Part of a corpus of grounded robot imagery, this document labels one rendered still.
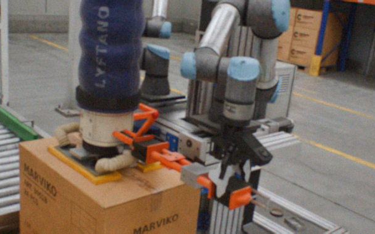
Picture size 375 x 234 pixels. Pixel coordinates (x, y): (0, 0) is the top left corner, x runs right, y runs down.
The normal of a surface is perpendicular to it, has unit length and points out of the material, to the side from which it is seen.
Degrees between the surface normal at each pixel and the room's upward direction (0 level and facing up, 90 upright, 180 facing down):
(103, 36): 109
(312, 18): 89
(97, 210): 90
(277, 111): 90
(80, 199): 90
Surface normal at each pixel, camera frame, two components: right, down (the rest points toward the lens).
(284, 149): 0.66, 0.29
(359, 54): -0.75, 0.12
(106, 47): 0.06, -0.04
